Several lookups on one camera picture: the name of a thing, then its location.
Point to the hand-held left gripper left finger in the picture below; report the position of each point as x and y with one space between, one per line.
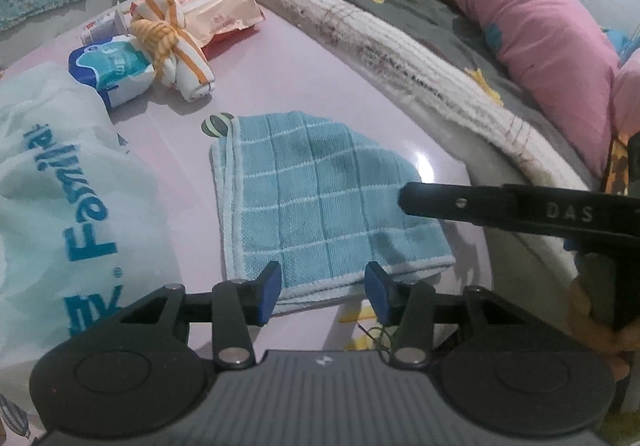
270 291

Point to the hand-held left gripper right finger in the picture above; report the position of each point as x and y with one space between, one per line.
376 293

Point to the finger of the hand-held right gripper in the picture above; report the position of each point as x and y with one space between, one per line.
450 203

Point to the blue checked towel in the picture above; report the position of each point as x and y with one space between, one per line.
310 186

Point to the orange striped cloth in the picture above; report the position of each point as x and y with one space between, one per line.
165 40

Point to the blue tissue packet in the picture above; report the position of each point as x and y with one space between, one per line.
110 65

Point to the person's right hand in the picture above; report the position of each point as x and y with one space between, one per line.
592 311

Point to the grey mattress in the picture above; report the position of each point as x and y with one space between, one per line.
525 251

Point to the yellow printed cloth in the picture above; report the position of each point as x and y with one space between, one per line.
616 170

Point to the small pink pillow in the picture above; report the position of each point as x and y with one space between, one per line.
629 95

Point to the white knitted blanket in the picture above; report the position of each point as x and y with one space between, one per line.
400 55

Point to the large pink pillow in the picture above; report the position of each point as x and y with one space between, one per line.
540 40

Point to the blue cloth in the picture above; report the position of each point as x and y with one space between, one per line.
622 45

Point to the grey flowered duvet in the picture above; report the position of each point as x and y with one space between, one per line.
425 5

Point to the white plastic bag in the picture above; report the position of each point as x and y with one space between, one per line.
50 175

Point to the orange wet wipes packet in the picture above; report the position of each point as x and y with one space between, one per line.
220 10

